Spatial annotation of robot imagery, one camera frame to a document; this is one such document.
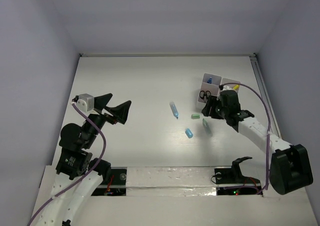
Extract blue marker upright tip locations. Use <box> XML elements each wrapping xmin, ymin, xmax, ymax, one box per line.
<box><xmin>169</xmin><ymin>102</ymin><xmax>179</xmax><ymax>119</ymax></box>

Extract short blue eraser cap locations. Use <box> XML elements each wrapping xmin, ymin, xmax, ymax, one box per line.
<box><xmin>185</xmin><ymin>128</ymin><xmax>193</xmax><ymax>139</ymax></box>

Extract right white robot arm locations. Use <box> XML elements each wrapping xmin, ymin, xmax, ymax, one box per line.
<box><xmin>202</xmin><ymin>90</ymin><xmax>314</xmax><ymax>195</ymax></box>

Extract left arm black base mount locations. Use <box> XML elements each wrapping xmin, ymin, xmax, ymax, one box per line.
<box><xmin>91</xmin><ymin>168</ymin><xmax>127</xmax><ymax>197</ymax></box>

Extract white divided organizer box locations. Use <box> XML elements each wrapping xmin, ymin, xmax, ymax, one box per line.
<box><xmin>195</xmin><ymin>73</ymin><xmax>240</xmax><ymax>110</ymax></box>

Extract aluminium side rail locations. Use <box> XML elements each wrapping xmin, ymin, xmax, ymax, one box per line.
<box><xmin>249</xmin><ymin>55</ymin><xmax>282</xmax><ymax>138</ymax></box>

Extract black handled scissors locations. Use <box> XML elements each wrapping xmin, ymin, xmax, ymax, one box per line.
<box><xmin>199</xmin><ymin>90</ymin><xmax>211</xmax><ymax>103</ymax></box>

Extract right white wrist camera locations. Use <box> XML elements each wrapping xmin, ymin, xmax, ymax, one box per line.
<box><xmin>219</xmin><ymin>85</ymin><xmax>233</xmax><ymax>91</ymax></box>

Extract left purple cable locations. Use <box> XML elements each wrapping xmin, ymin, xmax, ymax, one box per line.
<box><xmin>26</xmin><ymin>102</ymin><xmax>107</xmax><ymax>226</ymax></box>

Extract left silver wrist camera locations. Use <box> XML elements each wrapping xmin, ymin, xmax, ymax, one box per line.
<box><xmin>71</xmin><ymin>94</ymin><xmax>95</xmax><ymax>112</ymax></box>

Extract small blue cap bottle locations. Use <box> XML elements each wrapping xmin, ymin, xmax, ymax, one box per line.
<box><xmin>207</xmin><ymin>77</ymin><xmax>213</xmax><ymax>84</ymax></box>

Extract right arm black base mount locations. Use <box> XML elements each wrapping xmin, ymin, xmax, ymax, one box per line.
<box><xmin>210</xmin><ymin>156</ymin><xmax>263</xmax><ymax>196</ymax></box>

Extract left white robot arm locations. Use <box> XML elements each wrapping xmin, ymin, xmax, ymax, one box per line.
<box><xmin>28</xmin><ymin>93</ymin><xmax>132</xmax><ymax>226</ymax></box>

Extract grey green marker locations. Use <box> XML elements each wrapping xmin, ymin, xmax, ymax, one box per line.
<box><xmin>202</xmin><ymin>118</ymin><xmax>213</xmax><ymax>136</ymax></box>

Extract green eraser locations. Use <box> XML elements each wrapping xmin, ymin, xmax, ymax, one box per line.
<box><xmin>191</xmin><ymin>114</ymin><xmax>200</xmax><ymax>119</ymax></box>

